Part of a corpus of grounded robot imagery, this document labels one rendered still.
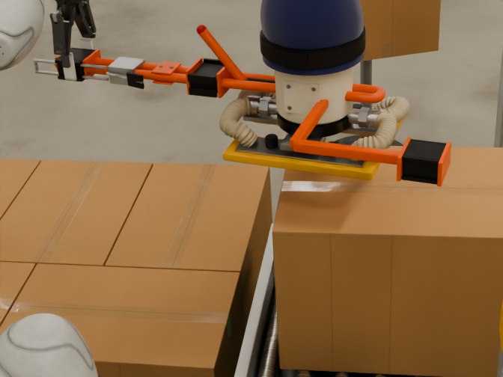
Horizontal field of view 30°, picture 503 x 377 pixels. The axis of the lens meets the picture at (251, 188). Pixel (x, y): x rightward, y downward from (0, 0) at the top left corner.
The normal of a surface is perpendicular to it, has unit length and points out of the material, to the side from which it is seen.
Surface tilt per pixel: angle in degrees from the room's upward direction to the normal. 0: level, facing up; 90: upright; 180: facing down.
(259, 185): 0
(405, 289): 90
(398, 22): 90
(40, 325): 7
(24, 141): 0
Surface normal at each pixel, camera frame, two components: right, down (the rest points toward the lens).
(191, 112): -0.06, -0.86
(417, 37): 0.20, 0.50
